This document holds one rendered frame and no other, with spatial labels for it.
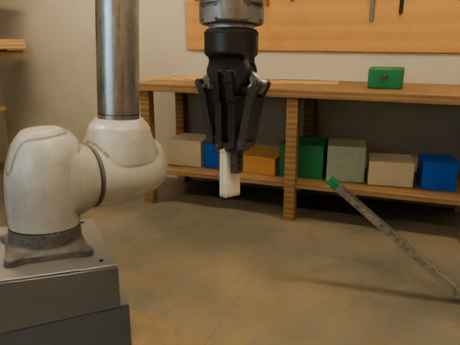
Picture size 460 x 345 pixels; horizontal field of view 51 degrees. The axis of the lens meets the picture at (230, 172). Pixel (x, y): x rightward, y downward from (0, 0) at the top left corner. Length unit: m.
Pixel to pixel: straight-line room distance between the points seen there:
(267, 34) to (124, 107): 2.54
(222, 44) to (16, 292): 0.66
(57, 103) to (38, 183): 3.56
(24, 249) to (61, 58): 3.49
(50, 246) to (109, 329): 0.22
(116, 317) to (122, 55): 0.59
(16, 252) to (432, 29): 2.93
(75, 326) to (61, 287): 0.10
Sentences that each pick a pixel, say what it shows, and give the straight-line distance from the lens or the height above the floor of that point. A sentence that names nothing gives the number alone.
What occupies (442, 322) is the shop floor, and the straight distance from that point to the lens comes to 2.32.
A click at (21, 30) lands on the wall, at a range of 4.77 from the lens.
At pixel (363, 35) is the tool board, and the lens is 3.51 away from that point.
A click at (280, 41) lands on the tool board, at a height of 1.11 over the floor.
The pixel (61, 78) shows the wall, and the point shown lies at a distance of 4.55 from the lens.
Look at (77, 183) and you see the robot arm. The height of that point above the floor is 0.86.
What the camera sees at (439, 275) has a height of 0.13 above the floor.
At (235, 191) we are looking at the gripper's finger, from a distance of 0.71.
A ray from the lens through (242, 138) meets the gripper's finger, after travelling 0.67.
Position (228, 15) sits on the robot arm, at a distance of 0.66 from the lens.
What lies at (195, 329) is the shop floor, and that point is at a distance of 2.10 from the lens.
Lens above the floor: 1.17
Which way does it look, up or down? 16 degrees down
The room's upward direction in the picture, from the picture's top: straight up
